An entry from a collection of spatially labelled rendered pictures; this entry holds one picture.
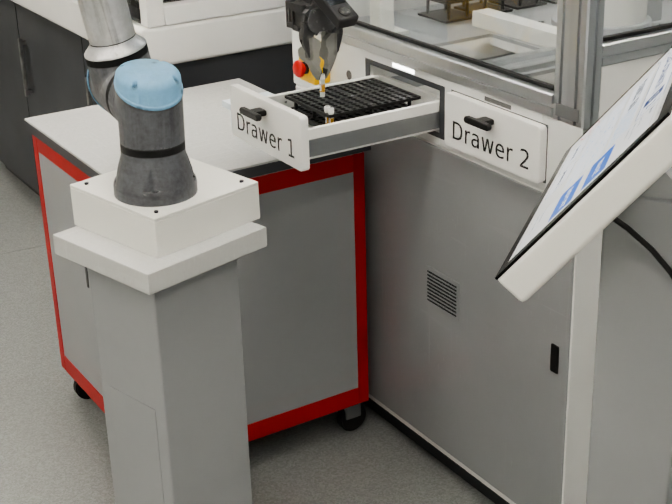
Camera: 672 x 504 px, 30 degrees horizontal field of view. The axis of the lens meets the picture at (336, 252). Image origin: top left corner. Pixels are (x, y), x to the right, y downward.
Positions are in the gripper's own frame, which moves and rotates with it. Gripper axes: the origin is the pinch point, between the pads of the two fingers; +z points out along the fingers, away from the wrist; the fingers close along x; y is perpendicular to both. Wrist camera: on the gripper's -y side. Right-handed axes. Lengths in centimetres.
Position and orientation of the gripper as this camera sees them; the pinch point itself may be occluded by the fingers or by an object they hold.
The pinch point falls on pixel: (323, 73)
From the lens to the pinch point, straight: 249.8
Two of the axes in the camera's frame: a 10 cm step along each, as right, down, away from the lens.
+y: -5.7, -3.1, 7.6
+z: 0.4, 9.2, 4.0
